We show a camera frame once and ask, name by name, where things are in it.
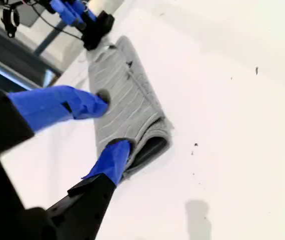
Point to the black silver camera box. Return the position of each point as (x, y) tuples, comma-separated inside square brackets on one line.
[(7, 17)]

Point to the shiny metal rail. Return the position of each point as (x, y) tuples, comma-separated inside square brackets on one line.
[(7, 71)]

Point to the grey striped towel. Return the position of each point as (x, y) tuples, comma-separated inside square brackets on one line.
[(127, 100)]

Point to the grey metal bar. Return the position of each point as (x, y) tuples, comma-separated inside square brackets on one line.
[(48, 38)]

